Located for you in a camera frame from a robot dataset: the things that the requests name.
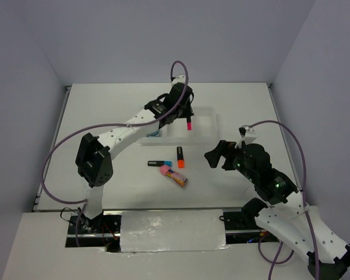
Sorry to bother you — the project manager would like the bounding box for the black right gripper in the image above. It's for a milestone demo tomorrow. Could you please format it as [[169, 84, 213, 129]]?
[[204, 139, 256, 181]]

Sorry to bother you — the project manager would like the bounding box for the pink highlighter with black cap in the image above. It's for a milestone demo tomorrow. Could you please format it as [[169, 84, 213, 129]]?
[[187, 117, 192, 131]]

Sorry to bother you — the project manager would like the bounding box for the blue cleaning gel jar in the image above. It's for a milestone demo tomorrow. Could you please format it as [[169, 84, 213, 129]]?
[[146, 130, 160, 138]]

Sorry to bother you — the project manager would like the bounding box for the orange highlighter with black cap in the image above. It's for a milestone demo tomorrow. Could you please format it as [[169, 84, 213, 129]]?
[[177, 146, 185, 169]]

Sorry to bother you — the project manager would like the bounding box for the pink tube of coloured pens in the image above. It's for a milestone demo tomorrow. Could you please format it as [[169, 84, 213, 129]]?
[[159, 165, 188, 188]]

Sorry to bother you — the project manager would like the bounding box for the blue highlighter with black cap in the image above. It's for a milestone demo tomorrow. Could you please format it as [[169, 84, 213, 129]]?
[[147, 160, 172, 167]]

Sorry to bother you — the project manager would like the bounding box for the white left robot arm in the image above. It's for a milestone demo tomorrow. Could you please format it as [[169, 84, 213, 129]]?
[[75, 82, 194, 233]]

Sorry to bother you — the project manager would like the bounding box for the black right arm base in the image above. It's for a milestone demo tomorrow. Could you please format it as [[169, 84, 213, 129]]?
[[219, 211, 278, 244]]

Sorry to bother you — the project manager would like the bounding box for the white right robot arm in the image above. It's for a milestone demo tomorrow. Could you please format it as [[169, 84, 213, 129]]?
[[204, 140, 350, 279]]

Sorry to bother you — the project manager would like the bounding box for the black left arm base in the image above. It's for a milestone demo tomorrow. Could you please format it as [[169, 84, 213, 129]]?
[[59, 208, 122, 253]]

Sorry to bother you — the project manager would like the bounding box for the clear three-compartment plastic organizer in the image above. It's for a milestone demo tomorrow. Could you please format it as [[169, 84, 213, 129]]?
[[138, 107, 218, 146]]

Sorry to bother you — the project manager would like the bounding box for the white foil-covered front panel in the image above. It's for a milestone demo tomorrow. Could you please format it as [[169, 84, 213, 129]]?
[[120, 209, 228, 253]]

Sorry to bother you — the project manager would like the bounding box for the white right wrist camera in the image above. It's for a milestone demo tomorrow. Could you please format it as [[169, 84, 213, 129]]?
[[234, 125, 257, 148]]

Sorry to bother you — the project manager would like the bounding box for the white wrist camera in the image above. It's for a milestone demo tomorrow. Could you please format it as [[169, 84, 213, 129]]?
[[170, 75, 186, 86], [234, 125, 257, 148]]

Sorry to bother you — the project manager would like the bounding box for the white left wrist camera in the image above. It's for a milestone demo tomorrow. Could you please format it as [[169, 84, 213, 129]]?
[[170, 75, 186, 86]]

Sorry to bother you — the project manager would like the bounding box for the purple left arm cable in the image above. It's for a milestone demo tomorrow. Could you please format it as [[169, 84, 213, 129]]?
[[41, 60, 191, 249]]

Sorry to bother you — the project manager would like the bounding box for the silver metal table rail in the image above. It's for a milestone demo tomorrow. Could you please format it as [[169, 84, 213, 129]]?
[[31, 205, 242, 213]]

